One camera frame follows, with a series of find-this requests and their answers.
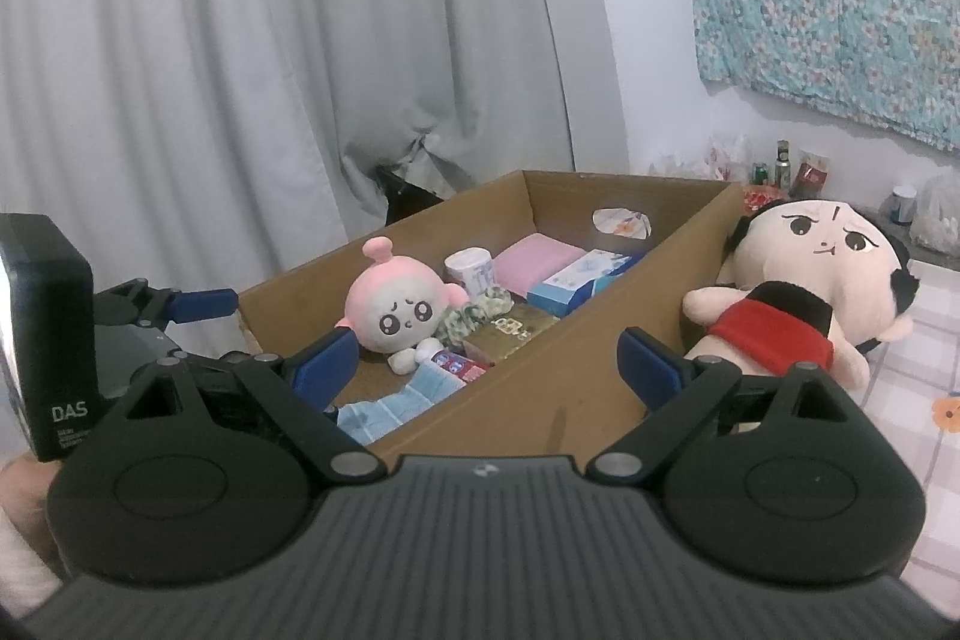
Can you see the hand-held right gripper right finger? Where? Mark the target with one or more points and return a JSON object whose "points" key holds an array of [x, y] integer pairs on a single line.
{"points": [[649, 370]]}

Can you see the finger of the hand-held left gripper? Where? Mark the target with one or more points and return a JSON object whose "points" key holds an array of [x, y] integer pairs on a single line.
{"points": [[202, 304]]}

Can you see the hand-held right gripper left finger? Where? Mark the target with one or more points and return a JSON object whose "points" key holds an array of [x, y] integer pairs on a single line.
{"points": [[326, 366]]}

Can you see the pink plush toy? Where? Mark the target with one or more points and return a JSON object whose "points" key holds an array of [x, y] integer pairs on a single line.
{"points": [[397, 310]]}

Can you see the brown cardboard box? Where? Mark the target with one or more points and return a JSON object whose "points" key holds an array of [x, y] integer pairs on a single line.
{"points": [[555, 385]]}

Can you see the blue and white box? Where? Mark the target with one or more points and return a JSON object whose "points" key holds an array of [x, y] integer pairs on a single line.
{"points": [[574, 284]]}

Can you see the large black-haired plush doll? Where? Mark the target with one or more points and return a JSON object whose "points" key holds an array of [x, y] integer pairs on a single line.
{"points": [[810, 250]]}

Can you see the blue face masks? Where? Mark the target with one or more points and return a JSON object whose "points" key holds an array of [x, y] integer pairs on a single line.
{"points": [[397, 407]]}

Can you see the red and blue packet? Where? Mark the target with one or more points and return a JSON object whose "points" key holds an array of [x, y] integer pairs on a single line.
{"points": [[461, 368]]}

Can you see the gold box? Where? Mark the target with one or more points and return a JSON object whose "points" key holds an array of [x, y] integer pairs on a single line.
{"points": [[514, 332]]}

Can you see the green lace scrunchie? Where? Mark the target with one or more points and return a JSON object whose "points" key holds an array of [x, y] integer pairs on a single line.
{"points": [[465, 317]]}

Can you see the pink tissue pack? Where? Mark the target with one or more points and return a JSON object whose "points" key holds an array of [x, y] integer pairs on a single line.
{"points": [[536, 257]]}

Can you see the red snack bag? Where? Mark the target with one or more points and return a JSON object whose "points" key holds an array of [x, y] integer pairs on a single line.
{"points": [[757, 197]]}

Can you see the small green bottle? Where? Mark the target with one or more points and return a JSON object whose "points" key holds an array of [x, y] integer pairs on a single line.
{"points": [[760, 174]]}

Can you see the white printed plastic bag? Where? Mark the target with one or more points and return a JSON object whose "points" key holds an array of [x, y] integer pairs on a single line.
{"points": [[724, 156]]}

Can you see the tall glass bottle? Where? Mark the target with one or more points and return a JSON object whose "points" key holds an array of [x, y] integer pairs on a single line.
{"points": [[783, 164]]}

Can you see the grey curtain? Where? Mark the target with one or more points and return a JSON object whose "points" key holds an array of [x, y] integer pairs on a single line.
{"points": [[225, 48]]}

